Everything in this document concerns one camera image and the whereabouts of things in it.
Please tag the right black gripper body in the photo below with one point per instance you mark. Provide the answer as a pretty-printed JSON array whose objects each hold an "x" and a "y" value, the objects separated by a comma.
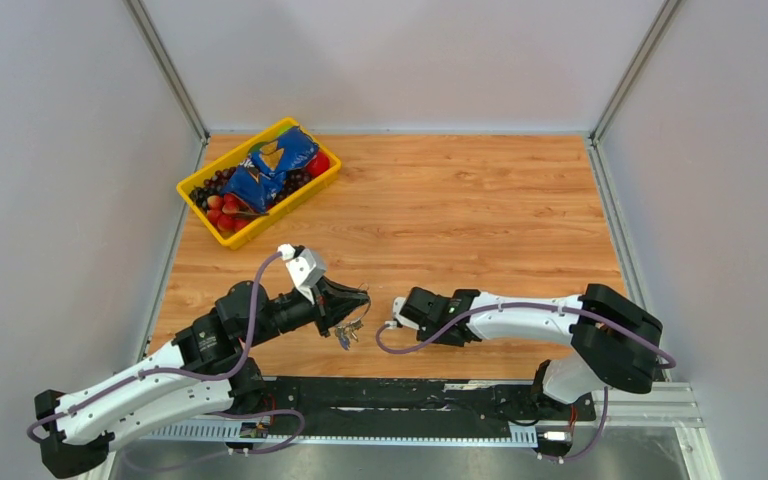
[{"x": 444, "y": 342}]

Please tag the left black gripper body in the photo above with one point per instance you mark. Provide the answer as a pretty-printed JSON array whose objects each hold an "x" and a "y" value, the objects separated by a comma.
[{"x": 321, "y": 321}]

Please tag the large metal keyring with keys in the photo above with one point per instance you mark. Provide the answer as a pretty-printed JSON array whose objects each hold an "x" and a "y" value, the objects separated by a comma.
[{"x": 346, "y": 330}]

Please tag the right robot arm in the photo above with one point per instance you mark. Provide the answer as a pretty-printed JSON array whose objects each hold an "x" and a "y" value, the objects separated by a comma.
[{"x": 615, "y": 343}]

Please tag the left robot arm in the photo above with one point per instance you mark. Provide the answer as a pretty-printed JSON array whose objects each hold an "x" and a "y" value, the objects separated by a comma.
[{"x": 204, "y": 369}]

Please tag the red strawberries cluster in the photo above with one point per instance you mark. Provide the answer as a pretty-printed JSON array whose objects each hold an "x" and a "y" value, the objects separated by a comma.
[{"x": 227, "y": 213}]

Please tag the red apple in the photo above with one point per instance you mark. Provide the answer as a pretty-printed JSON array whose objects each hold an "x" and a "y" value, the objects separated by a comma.
[{"x": 318, "y": 165}]

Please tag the blue snack bag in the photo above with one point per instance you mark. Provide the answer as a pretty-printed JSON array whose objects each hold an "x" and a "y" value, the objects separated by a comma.
[{"x": 264, "y": 168}]

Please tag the dark grape bunch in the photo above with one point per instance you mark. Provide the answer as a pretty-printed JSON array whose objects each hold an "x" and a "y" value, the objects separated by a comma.
[{"x": 293, "y": 181}]

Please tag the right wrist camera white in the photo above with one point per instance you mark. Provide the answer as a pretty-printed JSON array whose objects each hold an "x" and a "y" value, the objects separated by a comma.
[{"x": 398, "y": 320}]

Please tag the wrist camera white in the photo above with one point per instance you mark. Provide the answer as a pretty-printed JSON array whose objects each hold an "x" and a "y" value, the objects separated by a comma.
[
  {"x": 305, "y": 267},
  {"x": 398, "y": 320}
]

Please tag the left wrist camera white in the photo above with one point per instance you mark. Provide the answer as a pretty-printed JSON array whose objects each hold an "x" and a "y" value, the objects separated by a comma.
[{"x": 305, "y": 267}]

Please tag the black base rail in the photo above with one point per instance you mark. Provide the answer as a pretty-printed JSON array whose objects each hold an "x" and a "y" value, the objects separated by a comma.
[{"x": 408, "y": 408}]

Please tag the aluminium frame rail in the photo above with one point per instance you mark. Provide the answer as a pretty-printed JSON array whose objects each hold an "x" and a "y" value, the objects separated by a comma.
[{"x": 660, "y": 435}]

